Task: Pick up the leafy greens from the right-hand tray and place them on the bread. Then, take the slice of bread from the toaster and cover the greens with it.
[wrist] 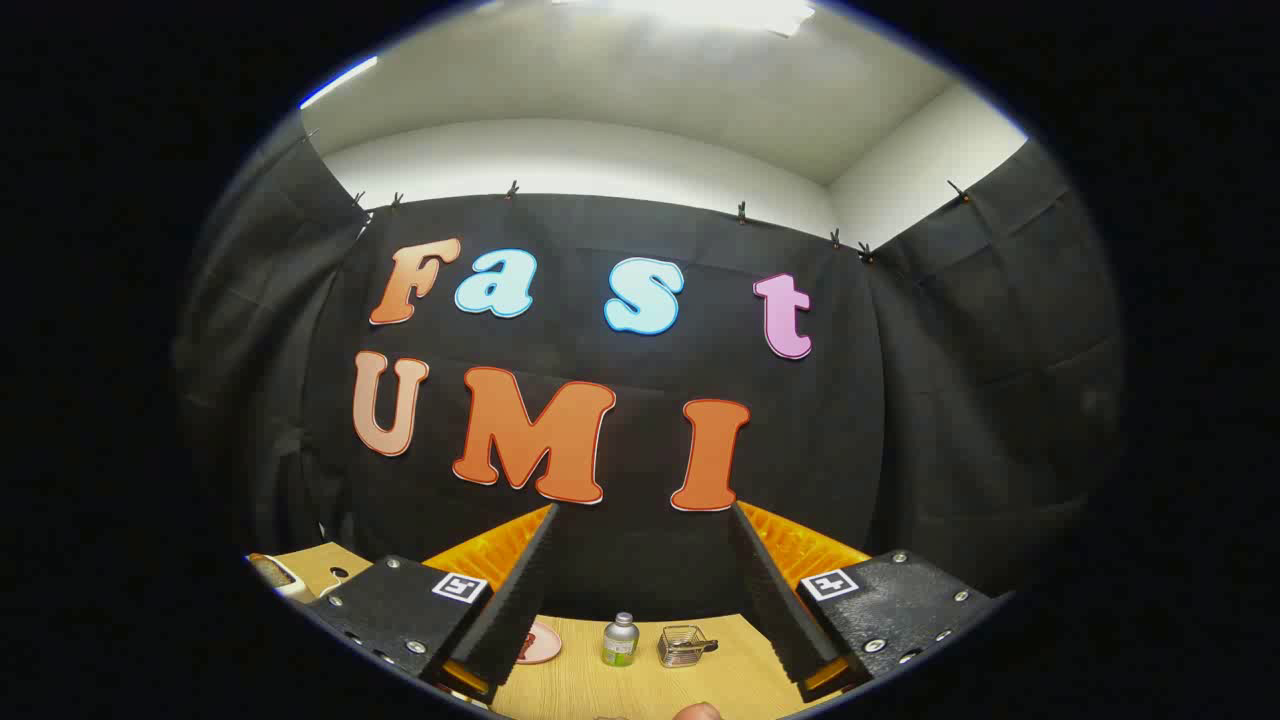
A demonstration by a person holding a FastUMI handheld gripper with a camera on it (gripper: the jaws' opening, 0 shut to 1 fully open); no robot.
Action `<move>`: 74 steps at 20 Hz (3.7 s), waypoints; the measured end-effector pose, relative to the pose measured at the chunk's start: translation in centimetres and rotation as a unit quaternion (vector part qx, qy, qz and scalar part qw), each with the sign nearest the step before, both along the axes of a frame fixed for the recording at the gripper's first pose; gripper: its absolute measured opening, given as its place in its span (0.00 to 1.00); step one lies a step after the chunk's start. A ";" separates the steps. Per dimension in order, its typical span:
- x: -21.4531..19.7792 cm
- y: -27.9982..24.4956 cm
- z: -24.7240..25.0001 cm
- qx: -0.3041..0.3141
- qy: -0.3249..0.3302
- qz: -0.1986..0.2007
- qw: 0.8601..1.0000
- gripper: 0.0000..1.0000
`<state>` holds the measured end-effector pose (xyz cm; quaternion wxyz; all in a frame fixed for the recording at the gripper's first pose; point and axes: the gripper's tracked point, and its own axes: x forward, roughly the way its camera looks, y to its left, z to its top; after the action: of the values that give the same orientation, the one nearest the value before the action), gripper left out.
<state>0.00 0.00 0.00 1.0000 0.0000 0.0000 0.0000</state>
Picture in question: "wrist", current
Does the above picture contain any ceiling light panel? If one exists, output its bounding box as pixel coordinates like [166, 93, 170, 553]
[560, 0, 816, 37]

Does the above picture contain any silver bottle with green label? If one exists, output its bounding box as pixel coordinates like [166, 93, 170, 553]
[601, 612, 641, 668]

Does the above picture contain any row of small cloth clips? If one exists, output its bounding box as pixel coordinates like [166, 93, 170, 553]
[303, 128, 971, 263]

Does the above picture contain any pink round plate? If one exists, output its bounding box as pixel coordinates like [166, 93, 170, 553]
[515, 620, 563, 666]

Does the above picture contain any cream toaster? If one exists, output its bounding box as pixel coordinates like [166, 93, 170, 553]
[248, 553, 316, 604]

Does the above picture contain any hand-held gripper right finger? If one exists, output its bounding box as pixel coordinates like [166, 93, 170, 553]
[728, 500, 1011, 703]

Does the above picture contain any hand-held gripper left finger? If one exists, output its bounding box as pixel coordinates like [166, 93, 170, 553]
[308, 503, 559, 706]

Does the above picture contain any wire mesh utensil basket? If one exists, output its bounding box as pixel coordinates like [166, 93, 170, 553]
[657, 625, 719, 669]

